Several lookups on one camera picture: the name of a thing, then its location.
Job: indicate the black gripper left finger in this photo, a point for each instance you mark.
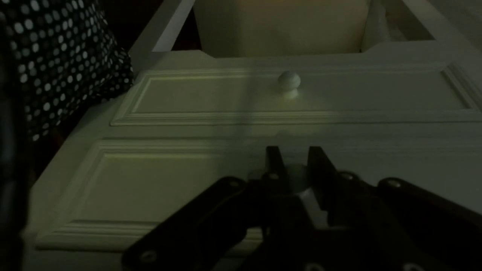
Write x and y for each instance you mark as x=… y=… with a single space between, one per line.
x=273 y=166

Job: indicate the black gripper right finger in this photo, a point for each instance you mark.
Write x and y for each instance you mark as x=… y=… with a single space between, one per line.
x=321 y=171

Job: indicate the cream drawer with round knob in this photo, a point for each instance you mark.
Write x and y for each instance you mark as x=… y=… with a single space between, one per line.
x=140 y=186
x=200 y=95

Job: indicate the cream open drawer box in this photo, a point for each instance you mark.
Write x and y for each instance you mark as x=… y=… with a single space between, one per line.
x=280 y=25

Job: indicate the cream white nightstand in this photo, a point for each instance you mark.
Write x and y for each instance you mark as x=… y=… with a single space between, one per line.
x=151 y=131

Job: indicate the black white dotted bedspread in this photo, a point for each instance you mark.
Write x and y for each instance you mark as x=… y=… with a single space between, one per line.
x=54 y=50

